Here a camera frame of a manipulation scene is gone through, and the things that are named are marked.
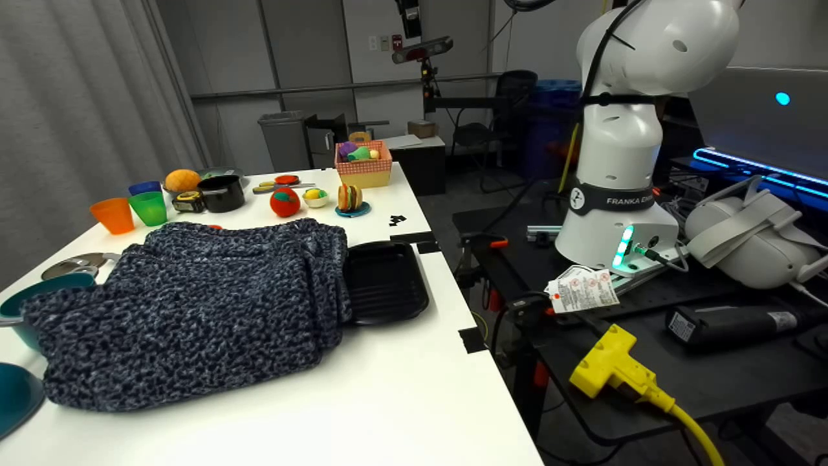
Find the dark blue fleece blanket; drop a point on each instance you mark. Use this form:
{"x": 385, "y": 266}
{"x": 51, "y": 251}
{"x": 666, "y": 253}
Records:
{"x": 196, "y": 311}

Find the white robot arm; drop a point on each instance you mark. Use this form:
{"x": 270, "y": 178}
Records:
{"x": 631, "y": 60}

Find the small black clip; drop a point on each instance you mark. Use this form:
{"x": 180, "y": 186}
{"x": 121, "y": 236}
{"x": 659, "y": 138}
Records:
{"x": 396, "y": 218}

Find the black ridged plastic tray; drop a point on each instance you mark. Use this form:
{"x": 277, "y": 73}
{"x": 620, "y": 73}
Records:
{"x": 385, "y": 283}

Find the toy burger on teal plate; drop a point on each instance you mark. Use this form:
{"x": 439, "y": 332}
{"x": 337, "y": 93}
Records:
{"x": 350, "y": 203}

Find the pink basket with toys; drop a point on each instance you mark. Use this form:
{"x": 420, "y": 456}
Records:
{"x": 363, "y": 164}

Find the yellow toy lemon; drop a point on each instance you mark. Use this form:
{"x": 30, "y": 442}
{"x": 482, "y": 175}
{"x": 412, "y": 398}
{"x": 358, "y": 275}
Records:
{"x": 316, "y": 199}

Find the black office chair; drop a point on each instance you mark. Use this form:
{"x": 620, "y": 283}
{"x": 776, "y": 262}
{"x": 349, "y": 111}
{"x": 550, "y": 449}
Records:
{"x": 503, "y": 133}

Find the red toy tomato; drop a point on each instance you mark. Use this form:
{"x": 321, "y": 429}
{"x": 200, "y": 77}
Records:
{"x": 286, "y": 203}

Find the red toy plate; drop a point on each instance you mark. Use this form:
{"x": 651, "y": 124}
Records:
{"x": 289, "y": 181}

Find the white crumpled label packet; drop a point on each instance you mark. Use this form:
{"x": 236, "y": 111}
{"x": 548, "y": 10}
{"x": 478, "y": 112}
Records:
{"x": 581, "y": 288}

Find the blue bin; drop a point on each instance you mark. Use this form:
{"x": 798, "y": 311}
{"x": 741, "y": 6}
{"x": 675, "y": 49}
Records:
{"x": 550, "y": 117}

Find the black cooking pot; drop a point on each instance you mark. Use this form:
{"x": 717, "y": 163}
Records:
{"x": 222, "y": 194}

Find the yellow power plug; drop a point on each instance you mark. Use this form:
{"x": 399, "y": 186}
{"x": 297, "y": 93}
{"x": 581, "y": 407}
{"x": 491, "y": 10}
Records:
{"x": 611, "y": 363}

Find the orange toy fruit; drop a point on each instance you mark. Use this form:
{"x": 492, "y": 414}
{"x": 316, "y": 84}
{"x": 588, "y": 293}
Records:
{"x": 182, "y": 181}

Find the green plastic cup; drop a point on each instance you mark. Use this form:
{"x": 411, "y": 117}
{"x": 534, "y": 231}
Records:
{"x": 151, "y": 209}

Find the blue plastic cup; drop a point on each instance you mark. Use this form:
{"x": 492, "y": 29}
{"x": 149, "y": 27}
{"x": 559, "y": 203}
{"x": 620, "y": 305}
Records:
{"x": 142, "y": 187}

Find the black rectangular device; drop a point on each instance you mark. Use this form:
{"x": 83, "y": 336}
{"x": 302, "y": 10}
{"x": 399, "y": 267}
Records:
{"x": 722, "y": 327}

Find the orange plastic cup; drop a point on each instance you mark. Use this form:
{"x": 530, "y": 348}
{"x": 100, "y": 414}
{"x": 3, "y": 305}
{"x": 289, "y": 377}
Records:
{"x": 114, "y": 213}

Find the white VR headset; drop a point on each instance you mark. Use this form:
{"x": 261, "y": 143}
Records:
{"x": 755, "y": 236}

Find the silver pot lid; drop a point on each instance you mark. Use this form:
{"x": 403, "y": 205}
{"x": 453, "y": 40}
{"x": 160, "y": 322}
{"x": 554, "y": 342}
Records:
{"x": 95, "y": 266}

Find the open laptop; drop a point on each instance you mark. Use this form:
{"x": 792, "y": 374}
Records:
{"x": 766, "y": 124}

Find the teal pot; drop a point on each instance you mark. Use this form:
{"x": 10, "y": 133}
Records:
{"x": 12, "y": 311}

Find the teal frying pan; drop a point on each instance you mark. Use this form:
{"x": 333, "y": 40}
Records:
{"x": 21, "y": 398}

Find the camera on tripod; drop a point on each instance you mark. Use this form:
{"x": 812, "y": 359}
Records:
{"x": 415, "y": 49}

